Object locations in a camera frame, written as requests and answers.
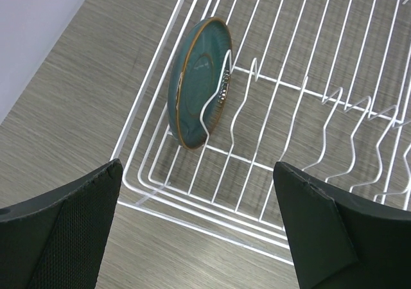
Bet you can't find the dark plate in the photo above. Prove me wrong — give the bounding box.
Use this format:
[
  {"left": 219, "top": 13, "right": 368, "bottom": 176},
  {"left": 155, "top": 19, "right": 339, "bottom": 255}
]
[{"left": 168, "top": 17, "right": 232, "bottom": 150}]

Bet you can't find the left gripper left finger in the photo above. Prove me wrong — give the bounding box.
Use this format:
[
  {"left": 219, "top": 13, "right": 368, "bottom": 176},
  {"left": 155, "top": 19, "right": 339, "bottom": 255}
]
[{"left": 1, "top": 159, "right": 123, "bottom": 288}]

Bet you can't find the white wire dish rack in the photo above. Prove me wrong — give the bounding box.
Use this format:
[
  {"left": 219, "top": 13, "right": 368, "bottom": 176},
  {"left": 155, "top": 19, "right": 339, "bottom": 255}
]
[{"left": 113, "top": 0, "right": 410, "bottom": 264}]

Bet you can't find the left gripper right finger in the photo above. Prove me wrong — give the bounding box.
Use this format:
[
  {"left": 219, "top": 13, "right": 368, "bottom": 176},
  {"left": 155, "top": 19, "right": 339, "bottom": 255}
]
[{"left": 273, "top": 162, "right": 410, "bottom": 288}]

